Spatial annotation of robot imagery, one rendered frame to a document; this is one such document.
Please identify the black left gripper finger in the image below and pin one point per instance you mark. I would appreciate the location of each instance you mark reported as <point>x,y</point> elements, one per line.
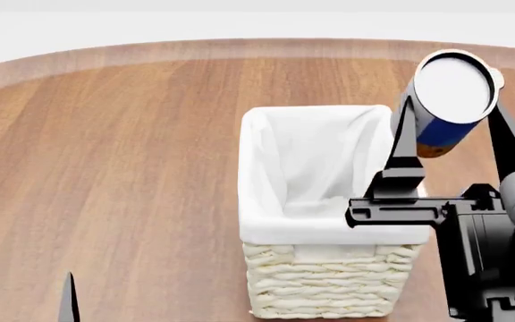
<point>68,302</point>

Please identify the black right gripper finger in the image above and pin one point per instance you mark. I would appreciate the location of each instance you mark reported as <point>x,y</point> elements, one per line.
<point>508,151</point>
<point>400,174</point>

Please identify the blue soup can white lid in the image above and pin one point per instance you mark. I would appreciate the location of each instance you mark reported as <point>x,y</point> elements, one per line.
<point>452,87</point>

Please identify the wicker basket with white liner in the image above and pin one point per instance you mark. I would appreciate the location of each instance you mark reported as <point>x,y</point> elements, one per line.
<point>311,157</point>

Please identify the cream woven wicker basket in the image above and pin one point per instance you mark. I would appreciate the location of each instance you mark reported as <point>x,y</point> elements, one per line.
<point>320,288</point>

